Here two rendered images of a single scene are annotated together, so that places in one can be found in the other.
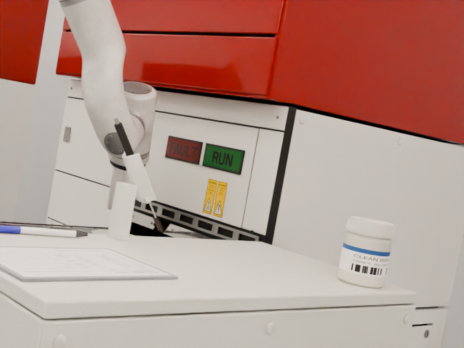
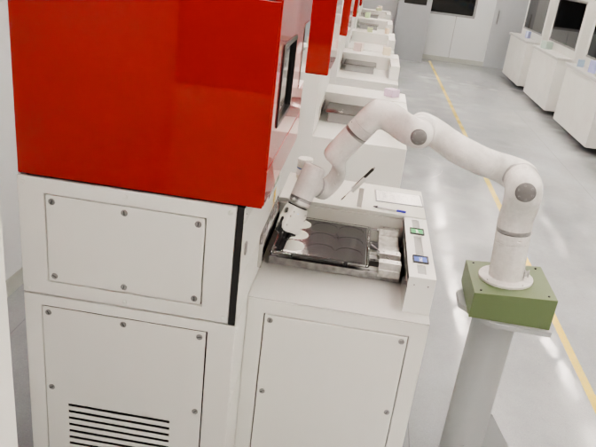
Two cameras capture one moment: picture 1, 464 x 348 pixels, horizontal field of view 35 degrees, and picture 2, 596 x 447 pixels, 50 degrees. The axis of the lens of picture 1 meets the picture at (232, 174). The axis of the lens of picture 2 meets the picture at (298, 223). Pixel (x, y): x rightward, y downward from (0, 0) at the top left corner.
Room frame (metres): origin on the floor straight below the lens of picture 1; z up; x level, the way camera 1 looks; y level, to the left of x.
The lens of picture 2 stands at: (3.03, 1.83, 1.92)
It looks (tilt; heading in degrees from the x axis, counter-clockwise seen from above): 23 degrees down; 227
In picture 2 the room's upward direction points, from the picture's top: 7 degrees clockwise
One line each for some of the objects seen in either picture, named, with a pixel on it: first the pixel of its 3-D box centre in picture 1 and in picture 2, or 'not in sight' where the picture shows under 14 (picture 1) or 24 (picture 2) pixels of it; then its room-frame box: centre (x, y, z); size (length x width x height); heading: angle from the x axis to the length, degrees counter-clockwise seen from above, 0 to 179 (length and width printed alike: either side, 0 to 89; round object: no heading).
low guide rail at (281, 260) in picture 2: not in sight; (333, 268); (1.42, 0.35, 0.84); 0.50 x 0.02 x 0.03; 132
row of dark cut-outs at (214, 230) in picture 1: (186, 219); (270, 217); (1.52, 0.08, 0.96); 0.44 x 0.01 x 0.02; 42
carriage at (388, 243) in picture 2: not in sight; (388, 254); (1.18, 0.41, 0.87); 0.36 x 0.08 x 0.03; 42
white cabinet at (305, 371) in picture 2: not in sight; (333, 337); (1.24, 0.25, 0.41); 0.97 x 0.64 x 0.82; 42
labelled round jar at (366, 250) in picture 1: (365, 251); (304, 168); (1.09, -0.22, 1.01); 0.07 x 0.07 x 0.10
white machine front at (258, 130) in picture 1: (146, 177); (261, 219); (1.66, 0.19, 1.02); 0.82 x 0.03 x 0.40; 42
